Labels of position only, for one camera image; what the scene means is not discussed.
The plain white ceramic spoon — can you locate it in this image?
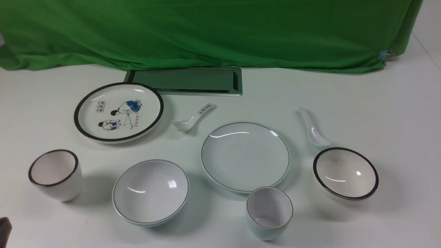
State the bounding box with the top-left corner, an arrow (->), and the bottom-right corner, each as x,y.
297,108 -> 332,148

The pale blue gold-rimmed bowl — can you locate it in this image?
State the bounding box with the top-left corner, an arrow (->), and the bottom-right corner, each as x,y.
112,159 -> 189,227

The pale blue gold-rimmed cup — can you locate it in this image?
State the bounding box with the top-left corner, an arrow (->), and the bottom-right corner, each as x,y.
246,187 -> 294,241

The pale blue gold-rimmed plate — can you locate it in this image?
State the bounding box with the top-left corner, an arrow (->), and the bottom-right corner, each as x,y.
201,122 -> 291,194

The black-rimmed illustrated plate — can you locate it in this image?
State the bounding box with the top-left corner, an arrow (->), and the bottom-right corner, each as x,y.
73,83 -> 164,144

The black-rimmed white bowl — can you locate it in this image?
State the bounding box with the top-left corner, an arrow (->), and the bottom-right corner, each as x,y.
312,147 -> 379,204

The green backdrop cloth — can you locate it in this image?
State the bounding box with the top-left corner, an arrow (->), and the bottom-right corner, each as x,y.
0,0 -> 422,74

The black-rimmed white cup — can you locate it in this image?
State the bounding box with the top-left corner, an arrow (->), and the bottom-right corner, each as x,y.
28,149 -> 83,202

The blue binder clip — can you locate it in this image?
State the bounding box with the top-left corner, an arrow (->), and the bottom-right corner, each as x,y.
377,49 -> 395,62

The dark object at table edge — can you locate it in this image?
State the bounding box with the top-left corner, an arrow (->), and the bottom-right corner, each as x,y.
0,217 -> 12,248

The white spoon with printed handle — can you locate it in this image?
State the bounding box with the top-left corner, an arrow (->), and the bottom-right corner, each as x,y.
171,103 -> 216,132

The silver table cable hatch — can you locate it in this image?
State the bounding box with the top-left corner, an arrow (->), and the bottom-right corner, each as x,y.
123,67 -> 243,97

